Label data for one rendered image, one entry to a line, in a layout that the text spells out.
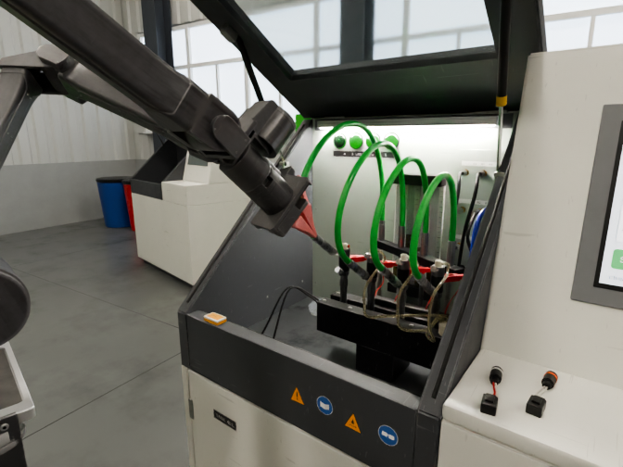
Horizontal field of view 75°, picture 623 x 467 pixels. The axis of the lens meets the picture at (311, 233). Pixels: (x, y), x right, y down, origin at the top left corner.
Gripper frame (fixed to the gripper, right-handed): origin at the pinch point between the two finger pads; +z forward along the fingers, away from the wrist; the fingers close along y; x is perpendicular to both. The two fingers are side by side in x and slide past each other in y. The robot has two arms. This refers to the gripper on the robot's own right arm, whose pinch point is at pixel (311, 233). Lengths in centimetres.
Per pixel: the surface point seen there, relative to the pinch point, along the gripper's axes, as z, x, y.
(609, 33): 227, 90, 367
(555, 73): 13, -18, 51
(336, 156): 27, 46, 40
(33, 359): 59, 243, -113
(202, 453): 43, 40, -54
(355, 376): 24.4, -4.6, -15.4
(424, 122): 24, 17, 50
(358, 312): 33.9, 10.9, -2.1
